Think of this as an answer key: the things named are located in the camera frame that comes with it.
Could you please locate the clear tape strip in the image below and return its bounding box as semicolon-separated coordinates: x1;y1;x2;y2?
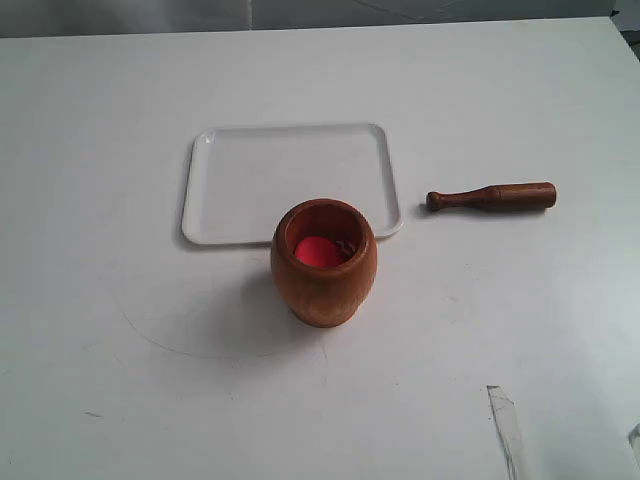
487;385;530;480

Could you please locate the brown wooden pestle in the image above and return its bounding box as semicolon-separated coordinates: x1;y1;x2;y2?
426;182;557;212

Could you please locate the wooden mortar cup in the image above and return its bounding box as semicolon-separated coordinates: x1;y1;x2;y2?
270;198;378;328

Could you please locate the white rectangular plastic tray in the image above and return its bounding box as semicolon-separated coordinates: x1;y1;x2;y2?
181;122;403;247

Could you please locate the red ball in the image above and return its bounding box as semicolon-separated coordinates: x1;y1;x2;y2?
294;236;347;268

